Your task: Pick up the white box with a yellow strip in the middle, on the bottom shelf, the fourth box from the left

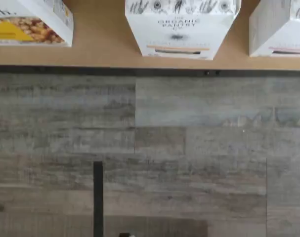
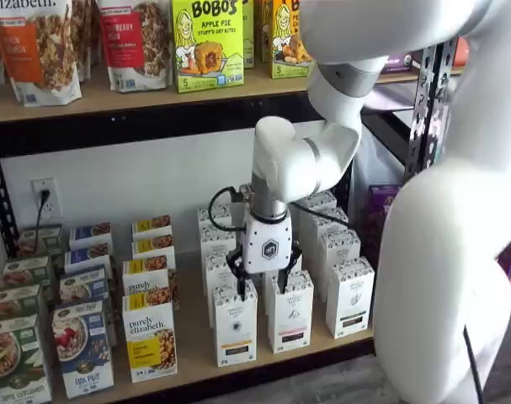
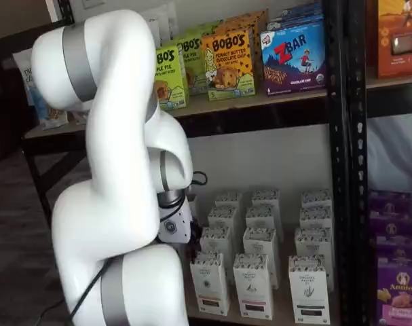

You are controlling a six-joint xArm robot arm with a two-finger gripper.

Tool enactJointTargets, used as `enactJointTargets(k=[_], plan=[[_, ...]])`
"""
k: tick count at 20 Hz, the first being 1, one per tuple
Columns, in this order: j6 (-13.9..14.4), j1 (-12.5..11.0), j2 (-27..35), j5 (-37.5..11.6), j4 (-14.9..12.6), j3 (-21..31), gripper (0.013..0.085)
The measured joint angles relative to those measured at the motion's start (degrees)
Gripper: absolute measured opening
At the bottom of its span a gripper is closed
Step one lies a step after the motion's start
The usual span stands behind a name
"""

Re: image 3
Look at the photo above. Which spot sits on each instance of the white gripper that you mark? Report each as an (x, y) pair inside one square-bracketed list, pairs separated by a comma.
[(175, 231)]

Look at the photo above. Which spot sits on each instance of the white box yellow strip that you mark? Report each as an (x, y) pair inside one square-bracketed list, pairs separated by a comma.
[(209, 288)]

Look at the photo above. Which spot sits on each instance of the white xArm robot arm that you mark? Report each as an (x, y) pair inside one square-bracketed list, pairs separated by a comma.
[(117, 136)]

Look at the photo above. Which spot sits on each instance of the tall white patterned-top box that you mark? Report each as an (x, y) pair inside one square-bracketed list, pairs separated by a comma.
[(261, 215), (216, 241), (227, 200), (316, 217), (316, 197), (260, 239), (222, 215), (312, 241), (265, 197)]

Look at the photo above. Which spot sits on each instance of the white box pink strip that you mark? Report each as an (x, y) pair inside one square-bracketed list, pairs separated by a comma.
[(253, 288)]

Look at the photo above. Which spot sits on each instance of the white box green strip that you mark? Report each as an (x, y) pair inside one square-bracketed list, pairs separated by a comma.
[(309, 292)]

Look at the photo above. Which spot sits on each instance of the green Bobo's apple pie box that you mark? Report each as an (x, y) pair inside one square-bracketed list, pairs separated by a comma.
[(205, 29), (195, 68), (171, 85)]

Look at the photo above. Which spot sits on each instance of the orange Bobo's peanut butter box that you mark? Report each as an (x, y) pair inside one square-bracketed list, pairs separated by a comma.
[(239, 24), (260, 15), (226, 68)]

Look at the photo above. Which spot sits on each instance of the purple Annie's box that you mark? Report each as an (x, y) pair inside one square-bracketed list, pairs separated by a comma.
[(399, 295), (390, 224), (399, 248), (389, 202)]

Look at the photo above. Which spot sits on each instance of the blue Z Bar box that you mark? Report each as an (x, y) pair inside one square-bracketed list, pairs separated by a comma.
[(294, 61), (300, 9), (294, 20)]

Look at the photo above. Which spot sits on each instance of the large orange snack box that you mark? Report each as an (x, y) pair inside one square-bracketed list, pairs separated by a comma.
[(395, 61)]

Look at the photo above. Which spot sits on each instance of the black metal shelving rack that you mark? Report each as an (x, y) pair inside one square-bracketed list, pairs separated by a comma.
[(336, 169), (360, 203)]

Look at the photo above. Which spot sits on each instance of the granola bag blue label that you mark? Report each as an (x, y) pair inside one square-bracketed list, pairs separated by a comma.
[(46, 115)]

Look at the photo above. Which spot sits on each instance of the white granola bag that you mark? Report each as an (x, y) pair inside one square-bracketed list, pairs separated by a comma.
[(170, 20), (158, 34)]

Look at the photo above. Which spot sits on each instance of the white cloth sheet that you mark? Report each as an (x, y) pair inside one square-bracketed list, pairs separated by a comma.
[(392, 153)]

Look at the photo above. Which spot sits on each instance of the dark furniture piece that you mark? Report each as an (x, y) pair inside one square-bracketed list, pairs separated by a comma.
[(5, 119)]

